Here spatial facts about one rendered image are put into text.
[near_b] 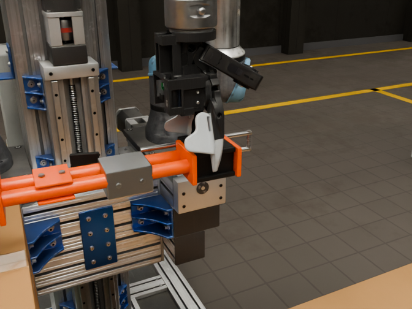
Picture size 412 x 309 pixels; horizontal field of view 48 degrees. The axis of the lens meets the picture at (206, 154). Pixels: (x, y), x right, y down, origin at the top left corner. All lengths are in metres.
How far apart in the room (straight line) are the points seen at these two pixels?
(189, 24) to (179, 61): 0.06
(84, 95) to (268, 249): 1.66
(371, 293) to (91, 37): 1.12
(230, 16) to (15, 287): 0.76
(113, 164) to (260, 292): 1.73
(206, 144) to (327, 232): 2.21
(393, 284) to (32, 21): 1.31
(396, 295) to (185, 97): 1.10
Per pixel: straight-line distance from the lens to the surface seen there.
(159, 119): 1.22
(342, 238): 2.81
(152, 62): 1.21
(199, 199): 1.17
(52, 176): 0.68
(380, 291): 1.58
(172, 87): 0.65
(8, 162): 1.17
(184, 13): 0.65
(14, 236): 0.84
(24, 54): 1.28
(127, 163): 0.69
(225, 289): 2.34
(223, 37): 1.15
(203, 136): 0.68
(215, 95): 0.67
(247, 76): 0.71
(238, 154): 0.72
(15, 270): 0.76
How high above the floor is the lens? 1.50
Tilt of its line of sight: 23 degrees down
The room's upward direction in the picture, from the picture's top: straight up
